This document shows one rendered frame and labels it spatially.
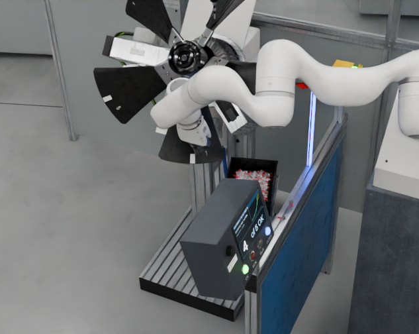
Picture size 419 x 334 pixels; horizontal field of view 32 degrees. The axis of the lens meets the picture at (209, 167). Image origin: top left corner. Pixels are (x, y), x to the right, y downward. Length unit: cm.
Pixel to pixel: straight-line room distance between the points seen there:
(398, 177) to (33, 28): 310
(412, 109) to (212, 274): 66
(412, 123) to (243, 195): 47
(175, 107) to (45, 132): 229
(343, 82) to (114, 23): 191
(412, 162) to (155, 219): 166
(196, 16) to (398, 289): 124
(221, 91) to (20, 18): 316
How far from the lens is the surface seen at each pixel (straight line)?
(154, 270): 330
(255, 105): 184
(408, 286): 266
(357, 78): 190
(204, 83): 187
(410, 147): 236
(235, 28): 275
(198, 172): 296
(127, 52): 277
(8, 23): 497
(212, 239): 176
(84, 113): 406
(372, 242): 255
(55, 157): 414
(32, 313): 335
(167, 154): 248
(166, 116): 214
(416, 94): 195
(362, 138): 335
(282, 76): 185
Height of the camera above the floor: 249
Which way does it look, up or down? 39 degrees down
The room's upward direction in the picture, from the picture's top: 3 degrees counter-clockwise
